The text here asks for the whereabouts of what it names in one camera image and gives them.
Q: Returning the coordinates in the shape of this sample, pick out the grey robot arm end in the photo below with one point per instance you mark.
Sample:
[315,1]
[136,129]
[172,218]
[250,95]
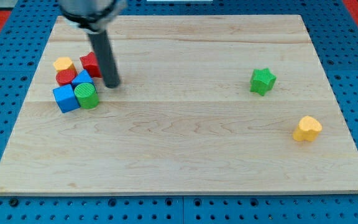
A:
[93,16]

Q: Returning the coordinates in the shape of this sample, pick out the light wooden board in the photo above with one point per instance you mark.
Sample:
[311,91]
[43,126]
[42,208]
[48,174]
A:
[183,121]

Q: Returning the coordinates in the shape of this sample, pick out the red star block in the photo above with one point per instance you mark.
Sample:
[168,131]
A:
[90,64]

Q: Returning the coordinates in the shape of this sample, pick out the red cylinder block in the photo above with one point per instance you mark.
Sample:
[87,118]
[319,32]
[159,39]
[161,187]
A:
[65,77]

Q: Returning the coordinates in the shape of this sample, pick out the blue cube block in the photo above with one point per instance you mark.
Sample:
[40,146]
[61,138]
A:
[65,98]

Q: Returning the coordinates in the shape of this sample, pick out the green cylinder block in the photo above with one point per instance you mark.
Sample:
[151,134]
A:
[86,95]

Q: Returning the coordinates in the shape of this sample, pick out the yellow heart block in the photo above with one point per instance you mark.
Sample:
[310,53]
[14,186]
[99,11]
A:
[307,129]

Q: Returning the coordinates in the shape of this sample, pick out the yellow hexagon block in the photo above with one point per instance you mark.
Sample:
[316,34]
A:
[64,63]

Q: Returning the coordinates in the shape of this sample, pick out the green star block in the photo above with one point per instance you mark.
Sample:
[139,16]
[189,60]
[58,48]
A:
[262,81]

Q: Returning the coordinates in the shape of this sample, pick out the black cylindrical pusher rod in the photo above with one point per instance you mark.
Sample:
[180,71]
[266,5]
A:
[105,57]

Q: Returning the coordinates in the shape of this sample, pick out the blue triangle block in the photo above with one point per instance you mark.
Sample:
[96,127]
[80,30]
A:
[82,77]

